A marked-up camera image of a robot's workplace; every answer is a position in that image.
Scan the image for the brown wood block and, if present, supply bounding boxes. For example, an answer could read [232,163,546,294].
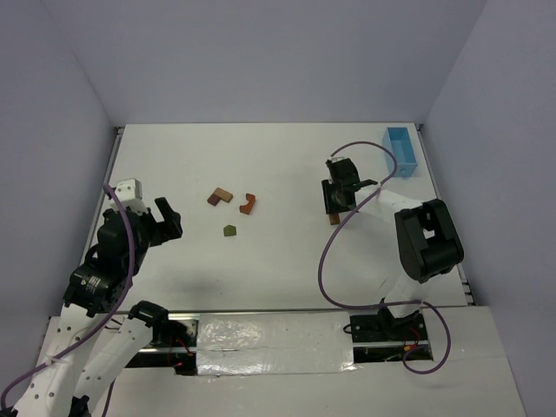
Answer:
[328,214,341,225]

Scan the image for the light brown rectangular block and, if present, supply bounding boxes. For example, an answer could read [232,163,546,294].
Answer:
[214,188,234,203]

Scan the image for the blue rectangular box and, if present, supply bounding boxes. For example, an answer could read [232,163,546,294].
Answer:
[382,127,418,178]

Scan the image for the orange arch block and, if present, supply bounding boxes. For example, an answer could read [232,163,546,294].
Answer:
[239,193,256,215]

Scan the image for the dark red wood block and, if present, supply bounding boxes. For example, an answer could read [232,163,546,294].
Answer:
[207,195,220,206]

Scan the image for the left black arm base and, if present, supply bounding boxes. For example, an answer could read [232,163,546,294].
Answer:
[103,316,201,374]

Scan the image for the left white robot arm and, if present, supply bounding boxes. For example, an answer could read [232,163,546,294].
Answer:
[1,197,184,416]

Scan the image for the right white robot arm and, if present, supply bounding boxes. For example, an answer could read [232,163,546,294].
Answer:
[321,157,464,341]

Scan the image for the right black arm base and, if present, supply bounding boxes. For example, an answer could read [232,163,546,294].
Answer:
[342,311,427,344]

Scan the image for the green house-shaped block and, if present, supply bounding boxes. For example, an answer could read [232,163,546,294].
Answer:
[223,224,237,237]

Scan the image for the silver tape patch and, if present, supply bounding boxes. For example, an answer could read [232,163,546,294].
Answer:
[196,311,355,376]

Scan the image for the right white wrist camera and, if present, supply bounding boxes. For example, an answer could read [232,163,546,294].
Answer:
[325,156,348,172]

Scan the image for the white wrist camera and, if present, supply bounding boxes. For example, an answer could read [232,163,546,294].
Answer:
[325,156,348,172]
[114,178,146,213]

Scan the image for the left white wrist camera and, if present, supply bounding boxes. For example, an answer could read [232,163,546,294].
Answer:
[114,178,146,213]

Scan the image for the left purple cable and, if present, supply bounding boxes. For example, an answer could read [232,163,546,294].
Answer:
[0,184,136,417]

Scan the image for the purple cable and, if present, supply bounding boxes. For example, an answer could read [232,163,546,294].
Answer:
[0,184,136,417]
[319,141,452,375]

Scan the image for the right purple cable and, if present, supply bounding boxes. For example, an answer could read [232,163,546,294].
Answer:
[319,141,452,375]

